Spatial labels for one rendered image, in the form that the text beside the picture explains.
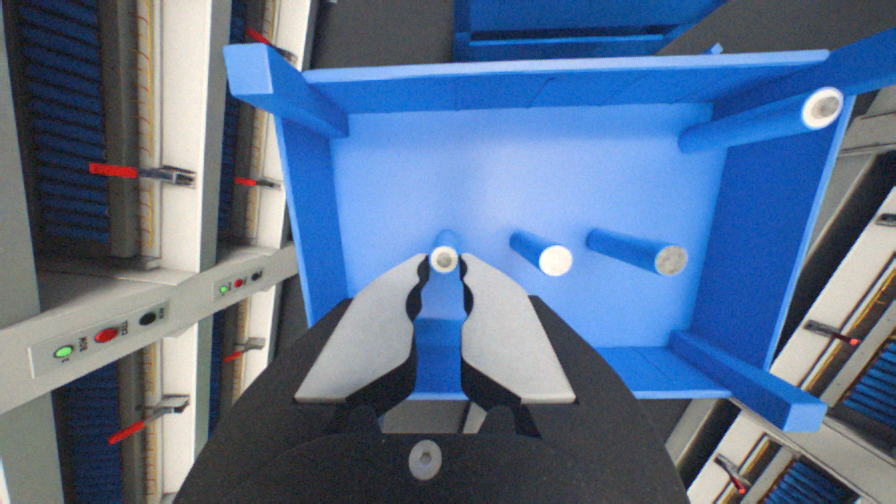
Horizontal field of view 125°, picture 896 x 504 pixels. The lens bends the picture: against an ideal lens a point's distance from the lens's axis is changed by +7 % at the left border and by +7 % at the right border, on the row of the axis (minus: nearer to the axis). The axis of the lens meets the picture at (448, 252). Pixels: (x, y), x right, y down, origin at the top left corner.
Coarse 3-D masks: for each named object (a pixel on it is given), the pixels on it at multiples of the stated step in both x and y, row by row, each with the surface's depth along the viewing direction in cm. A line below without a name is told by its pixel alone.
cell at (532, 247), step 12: (516, 240) 17; (528, 240) 15; (540, 240) 14; (528, 252) 14; (540, 252) 13; (552, 252) 12; (564, 252) 12; (540, 264) 13; (552, 264) 13; (564, 264) 13; (552, 276) 13
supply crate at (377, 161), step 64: (256, 64) 10; (448, 64) 12; (512, 64) 12; (576, 64) 12; (640, 64) 12; (704, 64) 12; (768, 64) 12; (832, 64) 11; (320, 128) 15; (384, 128) 17; (448, 128) 17; (512, 128) 17; (576, 128) 17; (640, 128) 17; (832, 128) 12; (320, 192) 16; (384, 192) 18; (448, 192) 18; (512, 192) 18; (576, 192) 18; (640, 192) 18; (704, 192) 18; (768, 192) 15; (320, 256) 16; (384, 256) 19; (512, 256) 19; (576, 256) 19; (704, 256) 19; (768, 256) 15; (448, 320) 21; (576, 320) 20; (640, 320) 20; (704, 320) 19; (768, 320) 15; (448, 384) 17; (640, 384) 17; (704, 384) 16; (768, 384) 14
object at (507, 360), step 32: (480, 288) 9; (512, 288) 9; (480, 320) 8; (512, 320) 8; (480, 352) 7; (512, 352) 7; (544, 352) 7; (480, 384) 6; (512, 384) 6; (544, 384) 6
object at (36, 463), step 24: (24, 408) 26; (48, 408) 28; (0, 432) 25; (24, 432) 27; (48, 432) 29; (0, 456) 25; (24, 456) 27; (48, 456) 29; (0, 480) 26; (24, 480) 27; (48, 480) 30
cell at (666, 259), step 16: (592, 240) 18; (608, 240) 16; (624, 240) 15; (640, 240) 14; (656, 240) 13; (624, 256) 15; (640, 256) 13; (656, 256) 12; (672, 256) 12; (656, 272) 13; (672, 272) 12
